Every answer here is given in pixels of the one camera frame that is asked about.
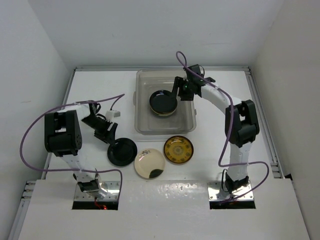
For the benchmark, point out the cream plate with black spot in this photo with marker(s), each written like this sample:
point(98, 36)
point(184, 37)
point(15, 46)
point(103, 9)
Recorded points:
point(149, 163)

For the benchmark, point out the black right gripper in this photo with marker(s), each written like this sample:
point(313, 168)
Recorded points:
point(178, 81)

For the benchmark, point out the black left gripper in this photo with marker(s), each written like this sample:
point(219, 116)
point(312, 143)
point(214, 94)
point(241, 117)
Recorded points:
point(103, 135)

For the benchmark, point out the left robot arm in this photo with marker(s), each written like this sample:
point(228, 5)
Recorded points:
point(63, 138)

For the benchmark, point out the cream plate with black flowers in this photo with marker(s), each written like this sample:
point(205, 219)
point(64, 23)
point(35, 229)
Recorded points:
point(163, 114)

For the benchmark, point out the clear plastic bin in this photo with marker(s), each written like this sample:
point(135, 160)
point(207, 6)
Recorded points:
point(145, 122)

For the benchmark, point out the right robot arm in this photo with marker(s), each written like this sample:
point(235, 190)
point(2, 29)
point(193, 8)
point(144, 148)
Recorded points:
point(241, 125)

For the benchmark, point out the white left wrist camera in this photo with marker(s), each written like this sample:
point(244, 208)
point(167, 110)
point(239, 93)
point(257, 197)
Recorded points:
point(111, 114)

